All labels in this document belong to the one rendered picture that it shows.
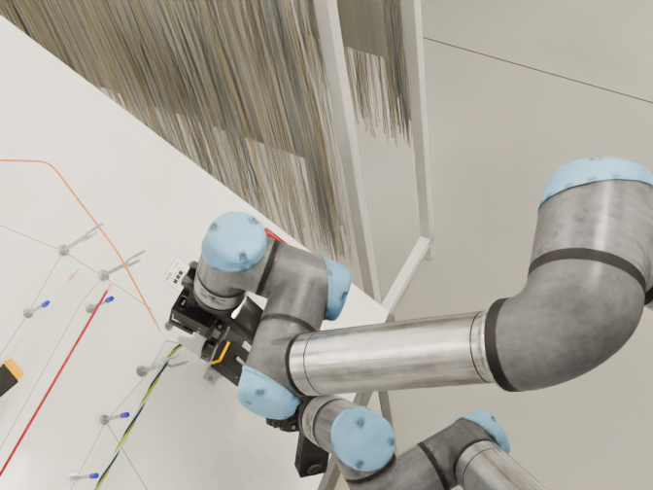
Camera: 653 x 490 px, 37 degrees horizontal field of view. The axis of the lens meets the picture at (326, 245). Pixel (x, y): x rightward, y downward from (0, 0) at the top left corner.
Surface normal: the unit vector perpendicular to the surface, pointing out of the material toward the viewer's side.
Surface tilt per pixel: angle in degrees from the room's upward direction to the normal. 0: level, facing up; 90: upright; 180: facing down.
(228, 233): 21
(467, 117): 0
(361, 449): 48
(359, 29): 90
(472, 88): 0
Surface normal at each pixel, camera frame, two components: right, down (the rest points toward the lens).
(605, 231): 0.06, -0.53
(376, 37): -0.47, 0.76
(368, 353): -0.63, -0.16
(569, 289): -0.40, -0.34
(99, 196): 0.57, -0.22
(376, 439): 0.39, 0.04
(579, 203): -0.43, -0.58
